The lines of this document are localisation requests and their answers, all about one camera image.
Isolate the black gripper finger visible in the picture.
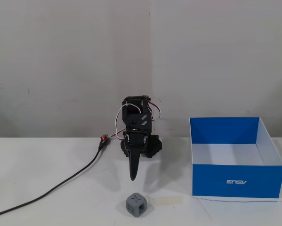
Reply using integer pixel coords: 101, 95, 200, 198
133, 149, 141, 181
127, 148, 135, 181

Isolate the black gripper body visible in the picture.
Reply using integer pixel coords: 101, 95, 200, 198
122, 131, 149, 154

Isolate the gray printed cube block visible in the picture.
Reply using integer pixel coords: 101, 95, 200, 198
125, 192, 148, 218

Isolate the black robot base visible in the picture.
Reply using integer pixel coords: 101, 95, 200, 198
119, 134, 163, 159

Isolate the blue ASUS cardboard box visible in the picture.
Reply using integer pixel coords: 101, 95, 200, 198
189, 117, 282, 199

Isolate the small red LED board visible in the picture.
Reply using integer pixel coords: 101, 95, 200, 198
99, 133, 111, 145

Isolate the thin white thread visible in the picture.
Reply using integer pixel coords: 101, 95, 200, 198
196, 197, 282, 203

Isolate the white servo wire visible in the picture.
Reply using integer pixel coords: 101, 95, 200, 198
109, 105, 141, 140

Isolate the red and white wire bundle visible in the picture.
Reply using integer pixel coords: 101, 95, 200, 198
146, 97, 163, 122

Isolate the black power cable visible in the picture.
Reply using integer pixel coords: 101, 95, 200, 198
0, 141, 106, 218

